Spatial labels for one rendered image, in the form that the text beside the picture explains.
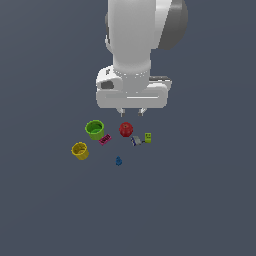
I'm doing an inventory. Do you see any yellow plastic cup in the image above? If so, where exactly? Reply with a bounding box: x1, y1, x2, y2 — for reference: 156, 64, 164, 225
70, 141, 90, 161

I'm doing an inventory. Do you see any pink flat box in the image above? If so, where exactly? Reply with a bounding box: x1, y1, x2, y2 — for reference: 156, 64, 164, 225
98, 133, 113, 147

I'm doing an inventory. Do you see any green plastic cup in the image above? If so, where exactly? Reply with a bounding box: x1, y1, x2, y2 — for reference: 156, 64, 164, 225
84, 119, 106, 141

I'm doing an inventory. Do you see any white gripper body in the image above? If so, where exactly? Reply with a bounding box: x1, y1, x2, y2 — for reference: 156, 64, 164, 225
95, 67, 173, 110

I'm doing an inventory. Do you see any red apple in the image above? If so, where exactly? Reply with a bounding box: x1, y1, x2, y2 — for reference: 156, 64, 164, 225
118, 121, 134, 138

